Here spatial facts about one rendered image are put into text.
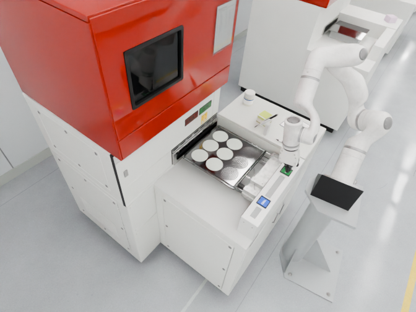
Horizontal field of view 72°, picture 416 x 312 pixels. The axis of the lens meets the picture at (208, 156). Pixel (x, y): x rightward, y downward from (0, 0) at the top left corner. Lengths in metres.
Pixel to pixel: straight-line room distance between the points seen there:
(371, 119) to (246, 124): 0.69
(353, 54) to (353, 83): 0.17
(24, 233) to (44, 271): 0.39
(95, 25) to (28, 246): 2.02
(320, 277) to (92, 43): 2.16
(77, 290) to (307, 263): 1.70
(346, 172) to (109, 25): 1.32
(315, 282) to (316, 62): 1.62
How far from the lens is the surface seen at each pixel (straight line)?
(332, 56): 1.51
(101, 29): 0.94
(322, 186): 1.70
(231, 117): 1.87
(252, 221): 1.40
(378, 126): 1.68
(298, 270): 2.43
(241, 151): 1.75
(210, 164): 1.66
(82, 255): 2.46
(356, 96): 1.66
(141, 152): 1.41
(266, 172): 1.71
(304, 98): 1.43
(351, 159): 1.70
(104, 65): 0.98
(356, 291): 2.58
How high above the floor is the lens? 2.15
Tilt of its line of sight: 47 degrees down
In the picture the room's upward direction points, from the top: 6 degrees clockwise
